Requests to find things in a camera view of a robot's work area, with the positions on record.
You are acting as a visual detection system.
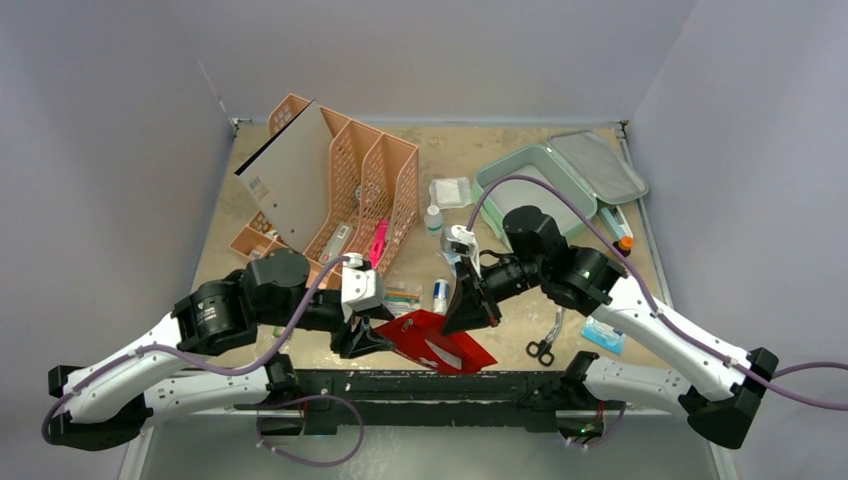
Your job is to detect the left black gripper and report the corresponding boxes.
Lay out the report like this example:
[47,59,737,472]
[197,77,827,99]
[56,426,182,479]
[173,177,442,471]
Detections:
[261,287,399,355]

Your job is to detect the blue white bandage roll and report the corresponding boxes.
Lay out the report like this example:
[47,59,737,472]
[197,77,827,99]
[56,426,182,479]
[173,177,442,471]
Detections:
[432,278,450,315]

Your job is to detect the red first aid pouch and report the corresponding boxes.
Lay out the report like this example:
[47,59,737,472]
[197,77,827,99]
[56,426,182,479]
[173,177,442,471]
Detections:
[375,309,497,375]

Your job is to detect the alcohol wipes bag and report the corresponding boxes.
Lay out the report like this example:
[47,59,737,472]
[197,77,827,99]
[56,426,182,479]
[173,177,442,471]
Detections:
[442,252,460,276]

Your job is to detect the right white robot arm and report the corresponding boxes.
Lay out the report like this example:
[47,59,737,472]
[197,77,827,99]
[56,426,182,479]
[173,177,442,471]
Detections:
[441,206,778,449]

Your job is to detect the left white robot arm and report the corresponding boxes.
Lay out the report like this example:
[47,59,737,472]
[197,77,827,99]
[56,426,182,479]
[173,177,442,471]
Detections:
[41,247,390,451]

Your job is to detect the green orange dressing packet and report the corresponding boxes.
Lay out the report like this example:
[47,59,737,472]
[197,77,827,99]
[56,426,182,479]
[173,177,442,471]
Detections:
[383,287,422,317]

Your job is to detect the pink marker pen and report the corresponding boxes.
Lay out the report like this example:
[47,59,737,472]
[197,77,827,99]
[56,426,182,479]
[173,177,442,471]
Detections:
[368,219,389,269]

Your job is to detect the small white plastic bottle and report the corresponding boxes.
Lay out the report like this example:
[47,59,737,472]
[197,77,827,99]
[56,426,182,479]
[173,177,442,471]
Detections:
[423,205,444,237]

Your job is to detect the white gauze pad packet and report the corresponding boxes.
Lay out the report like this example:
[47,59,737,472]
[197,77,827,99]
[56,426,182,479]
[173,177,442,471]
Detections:
[429,177,473,210]

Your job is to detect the blue wipes packet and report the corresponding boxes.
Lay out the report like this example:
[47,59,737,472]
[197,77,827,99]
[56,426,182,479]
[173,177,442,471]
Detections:
[581,316,627,355]

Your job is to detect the brown bottle orange cap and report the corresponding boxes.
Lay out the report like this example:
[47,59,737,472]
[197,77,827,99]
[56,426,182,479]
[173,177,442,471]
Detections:
[613,236,634,257]

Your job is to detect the grey folder board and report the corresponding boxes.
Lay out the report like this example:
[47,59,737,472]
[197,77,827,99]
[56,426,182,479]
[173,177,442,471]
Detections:
[235,95,333,252]

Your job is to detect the mint green storage case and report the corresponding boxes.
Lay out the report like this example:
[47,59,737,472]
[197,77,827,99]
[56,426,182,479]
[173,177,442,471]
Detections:
[471,130,649,241]

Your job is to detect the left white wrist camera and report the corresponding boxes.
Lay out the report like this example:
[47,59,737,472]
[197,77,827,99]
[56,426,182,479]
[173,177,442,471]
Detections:
[341,252,385,312]

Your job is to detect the black handled scissors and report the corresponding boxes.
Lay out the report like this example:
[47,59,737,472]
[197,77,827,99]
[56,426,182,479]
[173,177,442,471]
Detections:
[525,308,565,367]

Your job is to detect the black table front rail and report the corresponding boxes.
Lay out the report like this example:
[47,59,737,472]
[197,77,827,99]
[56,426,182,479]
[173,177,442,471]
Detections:
[142,367,720,439]

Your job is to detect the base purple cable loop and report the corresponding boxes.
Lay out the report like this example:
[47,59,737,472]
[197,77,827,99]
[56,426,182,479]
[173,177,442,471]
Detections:
[255,386,370,467]

